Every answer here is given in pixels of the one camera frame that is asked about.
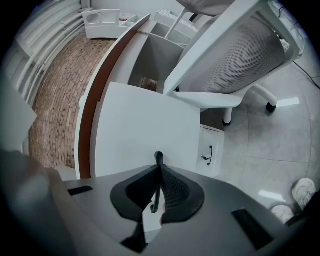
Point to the white mesh office chair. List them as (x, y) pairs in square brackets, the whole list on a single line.
[(237, 62)]

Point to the white desk with brown edge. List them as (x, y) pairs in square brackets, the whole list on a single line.
[(150, 60)]

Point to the white desktop organizer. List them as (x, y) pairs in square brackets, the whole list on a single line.
[(102, 23)]

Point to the white wall radiator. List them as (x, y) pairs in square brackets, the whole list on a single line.
[(42, 50)]

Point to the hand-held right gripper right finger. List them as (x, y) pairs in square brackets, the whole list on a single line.
[(182, 197)]

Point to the white open shelf unit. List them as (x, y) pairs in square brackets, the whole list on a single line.
[(172, 27)]

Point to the small white keyed drawer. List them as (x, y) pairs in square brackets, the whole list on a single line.
[(215, 140)]

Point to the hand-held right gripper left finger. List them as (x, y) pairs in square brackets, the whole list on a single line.
[(130, 197)]

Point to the metal drawer key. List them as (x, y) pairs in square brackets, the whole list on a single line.
[(203, 157)]

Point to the white sneaker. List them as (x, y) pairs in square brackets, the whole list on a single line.
[(282, 212), (303, 191)]

